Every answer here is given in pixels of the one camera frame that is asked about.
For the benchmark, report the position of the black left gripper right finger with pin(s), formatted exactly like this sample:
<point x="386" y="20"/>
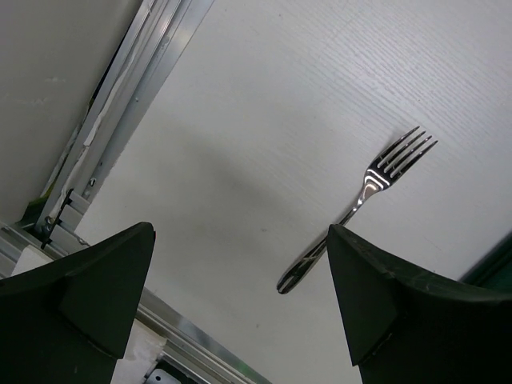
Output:
<point x="406" y="324"/>

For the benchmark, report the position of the dark green cloth napkin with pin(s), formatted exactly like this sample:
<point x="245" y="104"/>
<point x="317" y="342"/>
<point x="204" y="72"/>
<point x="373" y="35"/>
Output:
<point x="494" y="270"/>

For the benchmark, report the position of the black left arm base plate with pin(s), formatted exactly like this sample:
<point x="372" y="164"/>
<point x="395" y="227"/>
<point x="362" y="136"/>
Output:
<point x="175" y="372"/>

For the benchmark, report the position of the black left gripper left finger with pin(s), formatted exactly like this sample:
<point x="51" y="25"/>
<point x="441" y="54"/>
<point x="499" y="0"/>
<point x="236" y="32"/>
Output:
<point x="69" y="321"/>

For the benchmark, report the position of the silver fork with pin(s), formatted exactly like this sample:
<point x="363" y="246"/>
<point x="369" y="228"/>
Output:
<point x="380" y="175"/>

